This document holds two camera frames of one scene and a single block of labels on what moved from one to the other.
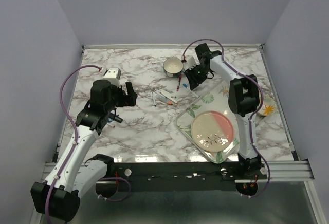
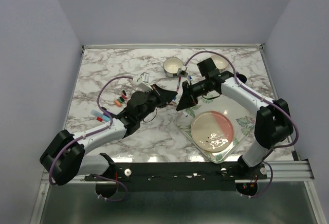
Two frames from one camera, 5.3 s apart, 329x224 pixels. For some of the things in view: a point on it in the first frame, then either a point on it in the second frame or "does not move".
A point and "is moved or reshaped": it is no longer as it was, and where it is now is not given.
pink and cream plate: (212, 131) does not move
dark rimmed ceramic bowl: (172, 67) does not move
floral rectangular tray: (207, 122) does not move
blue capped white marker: (186, 86) is moved or reshaped
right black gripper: (193, 84) → (187, 100)
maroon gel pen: (178, 87) does not move
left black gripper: (129, 99) → (164, 96)
